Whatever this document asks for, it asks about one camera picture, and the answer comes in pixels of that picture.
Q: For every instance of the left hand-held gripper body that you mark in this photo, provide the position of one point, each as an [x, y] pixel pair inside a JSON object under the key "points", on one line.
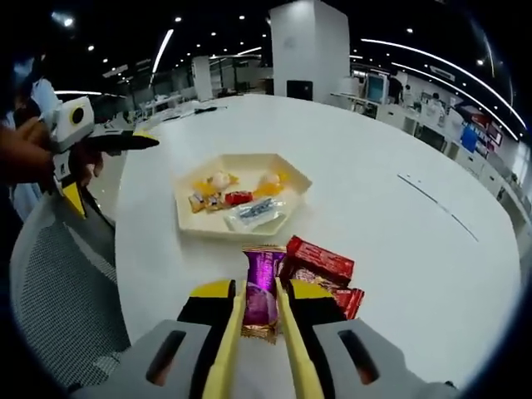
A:
{"points": [[72, 120]]}

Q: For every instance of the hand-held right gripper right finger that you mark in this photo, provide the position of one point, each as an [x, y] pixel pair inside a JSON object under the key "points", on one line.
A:
{"points": [[332, 332]]}

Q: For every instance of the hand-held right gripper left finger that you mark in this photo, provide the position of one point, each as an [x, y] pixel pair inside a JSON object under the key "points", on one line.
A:
{"points": [[183, 332]]}

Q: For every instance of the red food snack packet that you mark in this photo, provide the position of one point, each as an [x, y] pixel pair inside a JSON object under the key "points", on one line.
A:
{"points": [[351, 300], [322, 258]]}

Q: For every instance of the purple food snack packet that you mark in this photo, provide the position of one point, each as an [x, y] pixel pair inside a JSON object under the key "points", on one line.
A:
{"points": [[259, 291]]}

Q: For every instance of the orange candy food packet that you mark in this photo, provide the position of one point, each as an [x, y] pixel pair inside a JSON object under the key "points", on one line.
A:
{"points": [[214, 200], [197, 202]]}

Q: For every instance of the beige hexagonal container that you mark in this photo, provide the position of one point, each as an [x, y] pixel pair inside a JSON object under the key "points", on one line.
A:
{"points": [[199, 224]]}

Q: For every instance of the small red candy food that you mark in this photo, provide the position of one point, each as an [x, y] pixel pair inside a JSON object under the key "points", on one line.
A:
{"points": [[239, 197]]}

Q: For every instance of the clear blue-white packet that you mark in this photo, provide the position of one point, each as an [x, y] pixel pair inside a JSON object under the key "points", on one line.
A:
{"points": [[255, 213]]}

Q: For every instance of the person's left hand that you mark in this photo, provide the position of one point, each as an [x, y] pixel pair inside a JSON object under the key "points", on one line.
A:
{"points": [[33, 158]]}

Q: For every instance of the grey mesh office chair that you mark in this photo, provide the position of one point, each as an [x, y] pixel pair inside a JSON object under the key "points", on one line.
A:
{"points": [[62, 282]]}

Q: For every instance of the black office chair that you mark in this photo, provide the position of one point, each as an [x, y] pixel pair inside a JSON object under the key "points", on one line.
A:
{"points": [[299, 90]]}

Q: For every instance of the blue box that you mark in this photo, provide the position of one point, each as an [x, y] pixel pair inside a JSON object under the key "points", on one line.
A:
{"points": [[469, 138]]}

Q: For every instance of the light blue screen machine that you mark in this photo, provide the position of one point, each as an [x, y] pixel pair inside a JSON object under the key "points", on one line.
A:
{"points": [[377, 87]]}

